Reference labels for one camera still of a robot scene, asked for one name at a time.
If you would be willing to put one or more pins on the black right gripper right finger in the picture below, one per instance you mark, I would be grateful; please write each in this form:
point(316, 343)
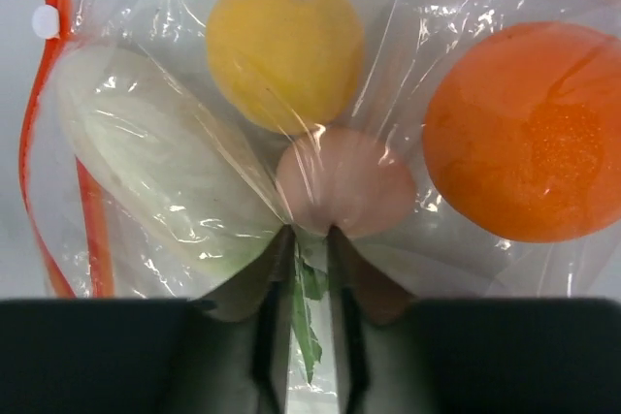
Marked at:
point(396, 353)

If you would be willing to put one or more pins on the fake orange fruit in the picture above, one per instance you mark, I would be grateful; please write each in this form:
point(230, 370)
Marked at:
point(522, 135)

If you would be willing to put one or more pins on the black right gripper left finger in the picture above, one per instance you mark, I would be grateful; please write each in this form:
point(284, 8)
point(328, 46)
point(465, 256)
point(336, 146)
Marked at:
point(225, 352)

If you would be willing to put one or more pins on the clear zip top bag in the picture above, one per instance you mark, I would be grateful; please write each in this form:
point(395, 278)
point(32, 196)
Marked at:
point(93, 248)

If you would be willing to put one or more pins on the fake white radish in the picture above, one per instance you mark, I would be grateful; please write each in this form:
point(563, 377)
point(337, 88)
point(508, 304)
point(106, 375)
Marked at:
point(191, 180)

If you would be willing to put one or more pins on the fake pink peach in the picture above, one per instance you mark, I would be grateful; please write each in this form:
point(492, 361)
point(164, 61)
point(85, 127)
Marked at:
point(344, 178)

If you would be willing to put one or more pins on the fake yellow lemon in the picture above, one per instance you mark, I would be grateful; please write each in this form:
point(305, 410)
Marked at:
point(288, 66)

